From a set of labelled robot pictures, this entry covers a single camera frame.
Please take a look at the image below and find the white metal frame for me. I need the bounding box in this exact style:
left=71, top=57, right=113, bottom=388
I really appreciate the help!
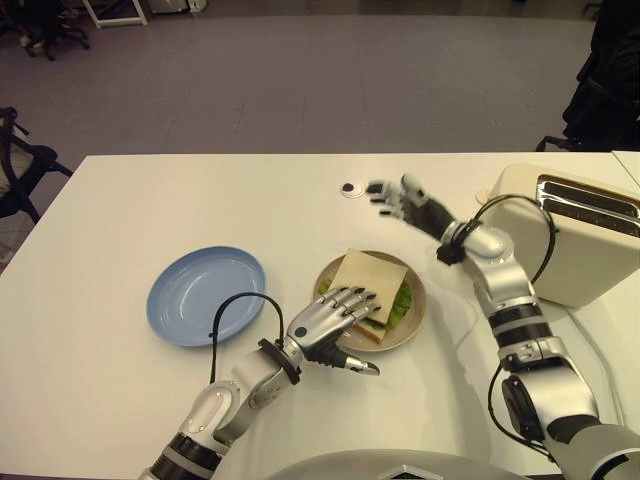
left=88, top=0, right=150, bottom=29

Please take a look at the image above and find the bread slice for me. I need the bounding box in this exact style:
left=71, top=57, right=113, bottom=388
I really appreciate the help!
left=352, top=319, right=397, bottom=344
left=330, top=247, right=409, bottom=327

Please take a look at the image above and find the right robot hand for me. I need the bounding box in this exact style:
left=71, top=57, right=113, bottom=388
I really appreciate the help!
left=366, top=173, right=457, bottom=242

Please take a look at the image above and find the blue plate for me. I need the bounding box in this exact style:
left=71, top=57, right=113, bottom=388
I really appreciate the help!
left=145, top=244, right=268, bottom=349

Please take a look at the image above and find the robot body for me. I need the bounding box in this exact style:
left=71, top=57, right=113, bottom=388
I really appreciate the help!
left=271, top=448, right=557, bottom=480

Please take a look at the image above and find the cream toaster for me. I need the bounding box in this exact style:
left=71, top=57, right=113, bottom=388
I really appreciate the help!
left=474, top=163, right=640, bottom=308

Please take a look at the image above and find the green lettuce leaf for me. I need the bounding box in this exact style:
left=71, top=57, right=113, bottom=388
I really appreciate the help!
left=318, top=278, right=414, bottom=330

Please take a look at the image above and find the beige plate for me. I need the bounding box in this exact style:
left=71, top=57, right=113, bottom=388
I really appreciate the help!
left=312, top=249, right=428, bottom=353

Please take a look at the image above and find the black cable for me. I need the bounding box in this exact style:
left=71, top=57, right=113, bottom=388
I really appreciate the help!
left=487, top=366, right=547, bottom=454
left=466, top=193, right=558, bottom=284
left=206, top=291, right=289, bottom=387

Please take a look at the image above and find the black office chair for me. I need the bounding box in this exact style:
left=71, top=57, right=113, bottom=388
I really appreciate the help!
left=535, top=0, right=640, bottom=154
left=0, top=106, right=75, bottom=225
left=0, top=0, right=92, bottom=62

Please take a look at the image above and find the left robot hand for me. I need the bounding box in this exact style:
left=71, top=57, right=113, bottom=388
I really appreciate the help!
left=283, top=285, right=383, bottom=377

